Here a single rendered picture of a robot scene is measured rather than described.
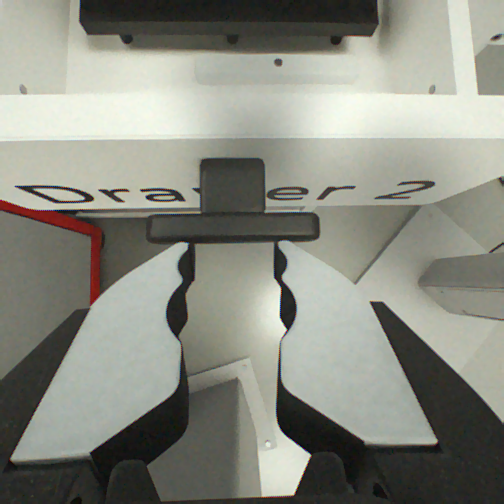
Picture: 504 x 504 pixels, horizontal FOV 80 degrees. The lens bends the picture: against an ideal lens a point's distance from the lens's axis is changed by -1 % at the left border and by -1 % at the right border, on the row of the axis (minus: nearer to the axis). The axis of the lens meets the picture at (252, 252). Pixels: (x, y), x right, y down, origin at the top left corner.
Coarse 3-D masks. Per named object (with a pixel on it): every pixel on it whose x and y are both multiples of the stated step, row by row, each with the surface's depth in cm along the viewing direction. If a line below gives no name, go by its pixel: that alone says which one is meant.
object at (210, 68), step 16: (208, 64) 20; (224, 64) 20; (240, 64) 20; (256, 64) 20; (272, 64) 20; (288, 64) 20; (304, 64) 20; (320, 64) 20; (336, 64) 20; (352, 64) 20; (208, 80) 20; (224, 80) 21; (240, 80) 21; (256, 80) 21; (272, 80) 21; (288, 80) 21; (304, 80) 21; (320, 80) 21; (336, 80) 21; (352, 80) 21
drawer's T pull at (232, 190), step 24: (216, 168) 13; (240, 168) 13; (264, 168) 13; (216, 192) 13; (240, 192) 13; (264, 192) 13; (168, 216) 12; (192, 216) 12; (216, 216) 13; (240, 216) 13; (264, 216) 13; (288, 216) 13; (312, 216) 13; (168, 240) 12; (192, 240) 13; (216, 240) 13; (240, 240) 13; (264, 240) 13; (288, 240) 13; (312, 240) 13
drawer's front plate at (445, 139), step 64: (0, 128) 11; (64, 128) 11; (128, 128) 11; (192, 128) 11; (256, 128) 11; (320, 128) 11; (384, 128) 11; (448, 128) 11; (0, 192) 17; (64, 192) 17; (128, 192) 18; (192, 192) 18; (320, 192) 19; (384, 192) 19; (448, 192) 19
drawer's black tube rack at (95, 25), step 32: (96, 0) 18; (128, 0) 18; (160, 0) 18; (192, 0) 18; (224, 0) 18; (256, 0) 18; (288, 0) 18; (320, 0) 18; (352, 0) 18; (96, 32) 18; (128, 32) 18; (160, 32) 18; (192, 32) 18; (224, 32) 18; (256, 32) 18; (288, 32) 19; (320, 32) 19; (352, 32) 19
